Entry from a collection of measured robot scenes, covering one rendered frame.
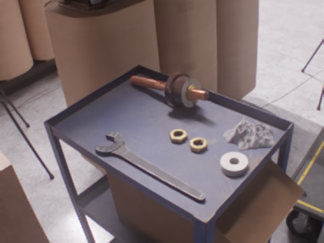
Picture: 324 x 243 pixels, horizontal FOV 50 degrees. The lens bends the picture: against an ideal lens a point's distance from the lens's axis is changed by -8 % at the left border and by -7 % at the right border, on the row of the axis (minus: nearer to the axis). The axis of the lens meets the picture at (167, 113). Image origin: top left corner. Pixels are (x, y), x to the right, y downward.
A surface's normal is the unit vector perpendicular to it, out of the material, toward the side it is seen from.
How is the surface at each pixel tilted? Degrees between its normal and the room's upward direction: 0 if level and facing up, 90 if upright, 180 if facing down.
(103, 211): 0
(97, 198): 0
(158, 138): 0
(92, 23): 90
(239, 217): 26
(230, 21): 90
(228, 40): 90
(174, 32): 90
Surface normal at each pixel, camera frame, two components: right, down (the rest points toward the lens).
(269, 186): 0.26, -0.58
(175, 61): -0.04, 0.58
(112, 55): 0.44, 0.50
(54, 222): -0.07, -0.81
